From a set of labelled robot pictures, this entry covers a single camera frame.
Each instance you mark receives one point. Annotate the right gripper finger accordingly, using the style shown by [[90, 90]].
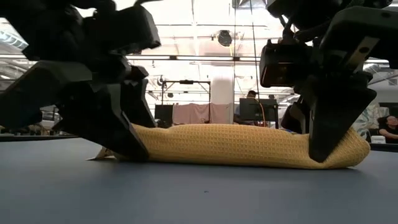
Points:
[[335, 109], [295, 118]]

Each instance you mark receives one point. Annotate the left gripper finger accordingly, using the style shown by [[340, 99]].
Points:
[[136, 102], [102, 130]]

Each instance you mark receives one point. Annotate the yellow waffle weave towel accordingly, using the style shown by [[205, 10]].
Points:
[[233, 146]]

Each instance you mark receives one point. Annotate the small black monitor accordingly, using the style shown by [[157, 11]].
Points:
[[163, 113]]

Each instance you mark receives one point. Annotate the green leaf patterned cloth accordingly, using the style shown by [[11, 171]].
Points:
[[370, 118]]

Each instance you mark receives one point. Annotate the large black monitor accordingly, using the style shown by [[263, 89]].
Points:
[[255, 109]]

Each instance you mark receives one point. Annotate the white plastic container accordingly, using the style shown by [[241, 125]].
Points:
[[378, 139]]

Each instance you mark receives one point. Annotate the black cabinet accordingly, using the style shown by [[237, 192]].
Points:
[[388, 107]]

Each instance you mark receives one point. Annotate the pink cloth sheet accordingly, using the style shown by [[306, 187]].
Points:
[[196, 113]]

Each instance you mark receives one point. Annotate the long fluorescent light strip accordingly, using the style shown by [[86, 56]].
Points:
[[202, 58]]

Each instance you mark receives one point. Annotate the white square pillar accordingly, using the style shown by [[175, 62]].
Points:
[[222, 87]]

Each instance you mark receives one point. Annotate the silver ventilation duct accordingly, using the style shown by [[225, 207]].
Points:
[[9, 37]]

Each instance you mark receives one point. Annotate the black metal frame stand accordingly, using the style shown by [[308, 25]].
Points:
[[186, 81]]

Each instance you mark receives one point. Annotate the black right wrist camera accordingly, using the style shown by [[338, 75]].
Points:
[[281, 65]]

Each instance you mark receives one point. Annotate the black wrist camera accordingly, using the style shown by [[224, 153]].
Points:
[[124, 28], [281, 65]]

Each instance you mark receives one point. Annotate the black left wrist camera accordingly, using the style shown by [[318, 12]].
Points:
[[124, 28]]

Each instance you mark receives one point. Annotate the black table frame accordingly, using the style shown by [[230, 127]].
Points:
[[31, 137]]

